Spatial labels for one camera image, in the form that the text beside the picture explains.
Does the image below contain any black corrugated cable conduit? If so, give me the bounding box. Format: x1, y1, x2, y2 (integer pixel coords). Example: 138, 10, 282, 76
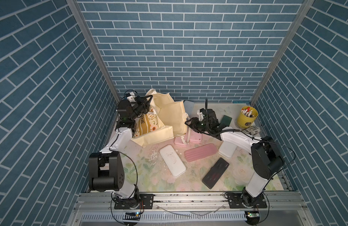
204, 98, 262, 142

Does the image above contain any rounded pink pouch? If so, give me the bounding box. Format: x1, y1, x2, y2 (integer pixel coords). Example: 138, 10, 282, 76
184, 144, 218, 163

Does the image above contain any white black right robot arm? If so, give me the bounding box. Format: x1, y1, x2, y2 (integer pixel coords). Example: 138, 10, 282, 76
185, 108, 285, 208

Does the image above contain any black pencil case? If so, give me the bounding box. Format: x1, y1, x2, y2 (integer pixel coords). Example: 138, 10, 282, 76
202, 157, 229, 189

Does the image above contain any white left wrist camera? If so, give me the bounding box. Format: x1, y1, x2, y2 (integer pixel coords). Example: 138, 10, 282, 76
124, 90, 138, 102

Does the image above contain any floral cream canvas bag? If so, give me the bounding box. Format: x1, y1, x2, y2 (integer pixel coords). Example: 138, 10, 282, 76
131, 89, 188, 147

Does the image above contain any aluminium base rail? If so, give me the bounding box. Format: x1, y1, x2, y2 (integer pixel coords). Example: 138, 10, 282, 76
68, 191, 315, 226

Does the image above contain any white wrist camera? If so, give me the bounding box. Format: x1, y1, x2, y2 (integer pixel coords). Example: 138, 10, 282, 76
124, 90, 138, 102
197, 109, 206, 121

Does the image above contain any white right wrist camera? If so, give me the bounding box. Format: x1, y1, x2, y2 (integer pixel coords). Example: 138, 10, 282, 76
197, 109, 206, 121

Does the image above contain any dark green case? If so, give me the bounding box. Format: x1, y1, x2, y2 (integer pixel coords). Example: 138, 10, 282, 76
220, 115, 232, 127

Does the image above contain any white pencil case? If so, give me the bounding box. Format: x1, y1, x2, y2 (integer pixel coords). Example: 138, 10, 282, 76
218, 141, 237, 159
159, 145, 186, 178

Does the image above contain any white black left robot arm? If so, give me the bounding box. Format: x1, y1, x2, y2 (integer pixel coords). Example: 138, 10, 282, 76
88, 92, 153, 210

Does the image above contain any yellow pen cup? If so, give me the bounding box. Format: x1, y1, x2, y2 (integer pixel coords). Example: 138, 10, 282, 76
236, 106, 258, 129

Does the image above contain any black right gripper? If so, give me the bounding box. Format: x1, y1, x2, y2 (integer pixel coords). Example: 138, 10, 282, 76
184, 118, 211, 134

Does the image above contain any pink pencil case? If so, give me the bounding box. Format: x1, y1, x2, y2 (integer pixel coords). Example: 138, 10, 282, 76
174, 134, 188, 147
189, 130, 202, 144

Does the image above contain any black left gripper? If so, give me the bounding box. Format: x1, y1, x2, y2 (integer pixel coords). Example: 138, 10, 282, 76
129, 95, 152, 122

